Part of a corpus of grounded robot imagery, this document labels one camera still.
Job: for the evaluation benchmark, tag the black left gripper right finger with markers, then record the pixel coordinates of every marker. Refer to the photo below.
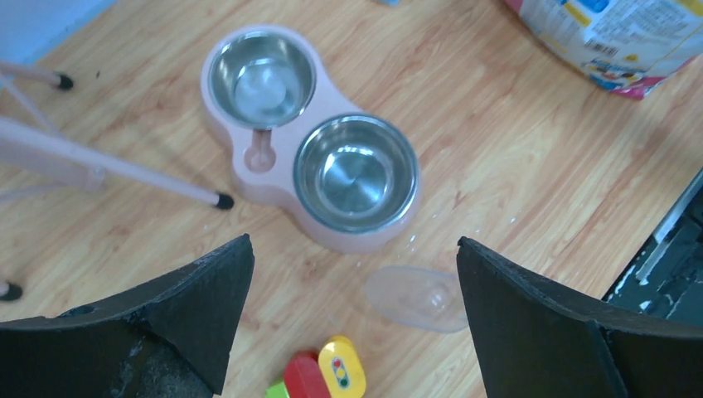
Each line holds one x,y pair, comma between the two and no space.
535,337

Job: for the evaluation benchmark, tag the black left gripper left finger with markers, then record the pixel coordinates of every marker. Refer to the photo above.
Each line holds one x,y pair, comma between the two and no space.
168,337

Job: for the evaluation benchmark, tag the clear plastic food scoop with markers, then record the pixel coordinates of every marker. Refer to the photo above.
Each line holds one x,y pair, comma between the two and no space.
421,298

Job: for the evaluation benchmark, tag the cat food bag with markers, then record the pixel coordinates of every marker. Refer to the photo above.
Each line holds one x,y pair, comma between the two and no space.
627,47

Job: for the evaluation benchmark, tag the green toy block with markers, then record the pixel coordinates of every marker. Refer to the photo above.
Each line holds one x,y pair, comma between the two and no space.
277,390

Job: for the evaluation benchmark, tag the red toy block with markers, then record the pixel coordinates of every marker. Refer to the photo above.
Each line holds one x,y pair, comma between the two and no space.
303,377

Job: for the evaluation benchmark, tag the yellow traffic light block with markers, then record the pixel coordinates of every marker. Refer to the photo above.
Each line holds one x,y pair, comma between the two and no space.
341,368

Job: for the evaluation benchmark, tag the pink double bowl feeder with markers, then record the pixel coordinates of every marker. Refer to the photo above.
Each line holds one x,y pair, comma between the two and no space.
262,159

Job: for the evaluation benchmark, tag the pink music stand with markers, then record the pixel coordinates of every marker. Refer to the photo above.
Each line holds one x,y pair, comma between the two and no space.
47,151

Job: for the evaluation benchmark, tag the steel bowl near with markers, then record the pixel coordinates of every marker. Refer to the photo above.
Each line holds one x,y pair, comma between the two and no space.
356,173

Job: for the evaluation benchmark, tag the steel bowl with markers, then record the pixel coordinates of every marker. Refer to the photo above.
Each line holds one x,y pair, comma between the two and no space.
356,173
261,79

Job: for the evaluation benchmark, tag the steel bowl far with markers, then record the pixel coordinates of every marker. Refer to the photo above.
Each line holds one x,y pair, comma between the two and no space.
261,79

